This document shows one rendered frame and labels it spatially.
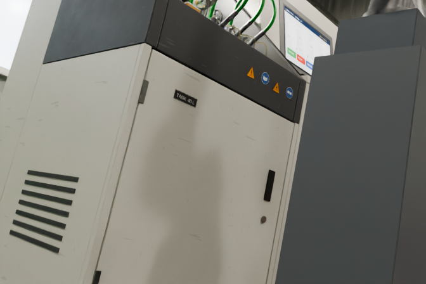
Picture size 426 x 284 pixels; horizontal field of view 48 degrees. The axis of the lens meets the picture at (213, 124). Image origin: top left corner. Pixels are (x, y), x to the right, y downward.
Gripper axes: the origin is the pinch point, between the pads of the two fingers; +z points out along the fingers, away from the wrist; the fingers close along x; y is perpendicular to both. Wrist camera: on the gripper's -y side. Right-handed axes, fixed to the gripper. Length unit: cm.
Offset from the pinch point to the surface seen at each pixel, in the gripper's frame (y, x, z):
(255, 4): -11.4, 34.9, -20.3
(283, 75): 21.6, 21.1, 20.5
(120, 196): 22, -31, 72
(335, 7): -378, 633, -398
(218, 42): 21.6, -10.7, 22.6
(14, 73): -58, -35, 35
